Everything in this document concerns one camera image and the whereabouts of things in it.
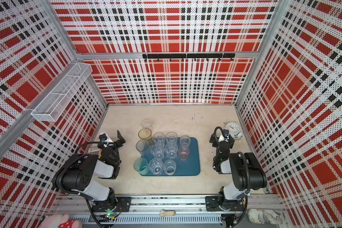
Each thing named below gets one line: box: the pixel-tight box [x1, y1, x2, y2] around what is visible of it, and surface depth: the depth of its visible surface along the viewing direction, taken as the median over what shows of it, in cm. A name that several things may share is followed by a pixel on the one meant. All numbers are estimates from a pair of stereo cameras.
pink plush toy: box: [38, 213, 84, 228], surface depth 66 cm
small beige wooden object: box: [159, 209, 176, 218], surface depth 72 cm
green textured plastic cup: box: [133, 157, 149, 176], surface depth 83 cm
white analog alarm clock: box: [226, 121, 243, 141], surface depth 103 cm
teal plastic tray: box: [141, 137, 201, 177], surface depth 92 cm
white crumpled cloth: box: [247, 208, 284, 225], surface depth 69 cm
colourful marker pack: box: [87, 143, 103, 159], surface depth 95 cm
